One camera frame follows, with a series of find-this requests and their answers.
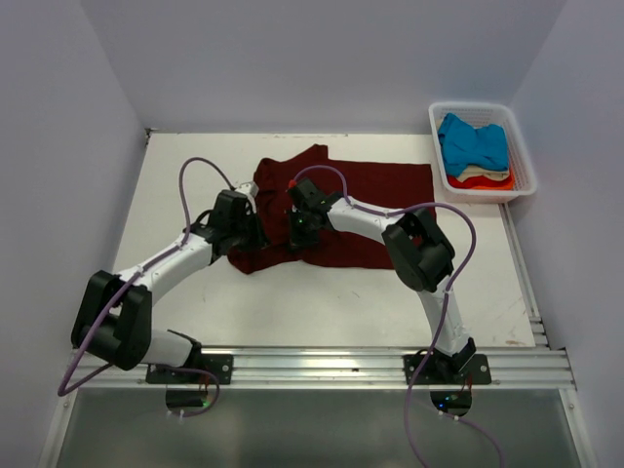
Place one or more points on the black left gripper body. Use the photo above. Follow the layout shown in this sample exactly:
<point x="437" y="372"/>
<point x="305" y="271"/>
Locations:
<point x="247" y="233"/>

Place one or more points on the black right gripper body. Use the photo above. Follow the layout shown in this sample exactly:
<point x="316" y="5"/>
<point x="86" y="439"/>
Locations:
<point x="302" y="231"/>

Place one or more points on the dark red t shirt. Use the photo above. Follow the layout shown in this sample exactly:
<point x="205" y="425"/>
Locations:
<point x="353" y="237"/>

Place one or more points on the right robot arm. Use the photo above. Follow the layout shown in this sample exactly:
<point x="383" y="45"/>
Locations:
<point x="419" y="251"/>

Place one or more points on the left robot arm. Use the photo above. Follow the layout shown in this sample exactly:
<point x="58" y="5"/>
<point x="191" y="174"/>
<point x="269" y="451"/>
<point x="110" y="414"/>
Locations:
<point x="114" y="322"/>

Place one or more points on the cream t shirt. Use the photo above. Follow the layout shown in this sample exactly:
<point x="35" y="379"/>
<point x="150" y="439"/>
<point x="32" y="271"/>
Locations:
<point x="472" y="171"/>

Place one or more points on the orange red t shirt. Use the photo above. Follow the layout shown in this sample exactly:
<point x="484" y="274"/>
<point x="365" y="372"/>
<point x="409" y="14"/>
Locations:
<point x="489" y="181"/>

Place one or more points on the white plastic basket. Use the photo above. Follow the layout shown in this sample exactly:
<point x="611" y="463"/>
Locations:
<point x="480" y="114"/>

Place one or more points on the blue t shirt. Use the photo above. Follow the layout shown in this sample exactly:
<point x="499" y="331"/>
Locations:
<point x="463" y="145"/>

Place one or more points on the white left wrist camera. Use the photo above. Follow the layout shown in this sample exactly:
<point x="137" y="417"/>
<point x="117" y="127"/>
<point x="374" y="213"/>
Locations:
<point x="250" y="190"/>

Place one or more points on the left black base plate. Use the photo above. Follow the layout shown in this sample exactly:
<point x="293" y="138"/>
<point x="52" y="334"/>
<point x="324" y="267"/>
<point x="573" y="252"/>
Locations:
<point x="199" y="368"/>

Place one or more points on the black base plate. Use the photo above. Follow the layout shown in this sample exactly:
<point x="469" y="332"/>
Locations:
<point x="446" y="373"/>
<point x="199" y="368"/>

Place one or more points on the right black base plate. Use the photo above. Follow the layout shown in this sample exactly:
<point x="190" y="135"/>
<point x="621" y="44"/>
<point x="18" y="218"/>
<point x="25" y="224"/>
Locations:
<point x="446" y="373"/>

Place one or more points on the aluminium mounting rail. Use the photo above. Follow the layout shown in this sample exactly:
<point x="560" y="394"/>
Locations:
<point x="384" y="368"/>

